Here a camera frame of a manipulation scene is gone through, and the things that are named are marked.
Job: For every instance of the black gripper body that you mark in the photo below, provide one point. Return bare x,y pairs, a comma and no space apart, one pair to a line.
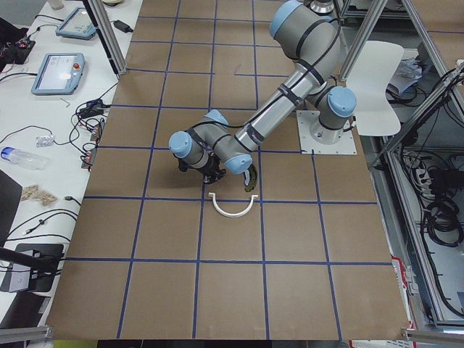
211,170

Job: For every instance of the plastic water bottle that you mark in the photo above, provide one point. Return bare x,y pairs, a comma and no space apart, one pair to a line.
23,159

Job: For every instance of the far teach pendant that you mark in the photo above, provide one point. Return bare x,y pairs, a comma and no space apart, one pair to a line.
77,25

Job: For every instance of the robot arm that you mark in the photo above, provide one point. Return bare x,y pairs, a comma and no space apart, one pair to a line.
312,42

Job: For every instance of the black power adapter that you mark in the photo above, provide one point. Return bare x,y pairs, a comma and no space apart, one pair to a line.
122,26

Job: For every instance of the teach pendant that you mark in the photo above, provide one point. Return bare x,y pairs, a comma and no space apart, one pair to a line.
59,74
77,25

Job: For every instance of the aluminium frame post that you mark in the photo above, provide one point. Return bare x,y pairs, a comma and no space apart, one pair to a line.
101,22

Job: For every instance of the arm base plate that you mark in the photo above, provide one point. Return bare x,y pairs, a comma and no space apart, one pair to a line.
315,139

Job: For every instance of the near teach pendant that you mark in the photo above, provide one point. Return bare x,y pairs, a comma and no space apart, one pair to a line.
59,74

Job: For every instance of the white chair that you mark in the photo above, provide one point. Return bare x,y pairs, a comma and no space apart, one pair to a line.
368,79

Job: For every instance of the bag of wooden pieces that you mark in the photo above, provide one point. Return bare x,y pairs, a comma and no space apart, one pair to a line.
34,193

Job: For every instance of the olive brake shoe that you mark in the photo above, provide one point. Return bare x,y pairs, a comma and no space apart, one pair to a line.
250,178

